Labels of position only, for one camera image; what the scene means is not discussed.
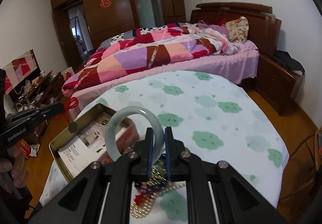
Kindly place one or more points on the red cardboard box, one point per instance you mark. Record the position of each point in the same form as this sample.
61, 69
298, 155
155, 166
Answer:
25, 148

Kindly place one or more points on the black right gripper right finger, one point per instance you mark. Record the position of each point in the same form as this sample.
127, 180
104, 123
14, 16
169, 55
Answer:
216, 192

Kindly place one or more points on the brown wooden wardrobe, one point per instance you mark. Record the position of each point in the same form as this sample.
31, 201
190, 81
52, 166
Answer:
103, 23

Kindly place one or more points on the dark clothes on nightstand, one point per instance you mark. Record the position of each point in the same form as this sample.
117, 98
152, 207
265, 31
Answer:
285, 60

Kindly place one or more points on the printed booklet in tin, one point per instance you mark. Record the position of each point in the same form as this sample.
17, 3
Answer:
85, 148

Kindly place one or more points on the cluttered tv cabinet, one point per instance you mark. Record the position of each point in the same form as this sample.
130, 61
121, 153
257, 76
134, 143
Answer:
36, 92

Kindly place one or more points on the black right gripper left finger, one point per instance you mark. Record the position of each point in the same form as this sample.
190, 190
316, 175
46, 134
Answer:
101, 193

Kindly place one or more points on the wooden nightstand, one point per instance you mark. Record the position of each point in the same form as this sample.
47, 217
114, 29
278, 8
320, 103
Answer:
277, 85

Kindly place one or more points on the pink bed sheet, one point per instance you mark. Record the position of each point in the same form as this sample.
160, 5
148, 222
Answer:
235, 68

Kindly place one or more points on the wooden headboard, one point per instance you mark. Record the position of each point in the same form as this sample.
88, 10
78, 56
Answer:
264, 28

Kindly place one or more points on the patchwork quilt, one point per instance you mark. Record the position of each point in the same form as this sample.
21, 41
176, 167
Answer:
175, 43

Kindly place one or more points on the pink metal tin box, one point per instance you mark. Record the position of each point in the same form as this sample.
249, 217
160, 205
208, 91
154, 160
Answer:
93, 143

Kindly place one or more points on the red double happiness decal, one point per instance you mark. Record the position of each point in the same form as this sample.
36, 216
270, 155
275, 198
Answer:
105, 3

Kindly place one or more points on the red charm pendant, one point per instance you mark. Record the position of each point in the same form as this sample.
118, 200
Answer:
144, 196

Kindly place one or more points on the cloud pattern table cloth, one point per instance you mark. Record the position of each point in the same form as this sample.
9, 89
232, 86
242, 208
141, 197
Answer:
215, 120

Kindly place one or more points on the floral pillow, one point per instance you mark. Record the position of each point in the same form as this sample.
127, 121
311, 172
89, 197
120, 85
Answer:
238, 29

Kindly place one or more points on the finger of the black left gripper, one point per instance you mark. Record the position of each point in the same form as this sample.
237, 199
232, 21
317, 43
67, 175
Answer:
40, 113

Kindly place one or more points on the person's left hand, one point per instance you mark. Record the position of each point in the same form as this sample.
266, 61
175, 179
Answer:
17, 169

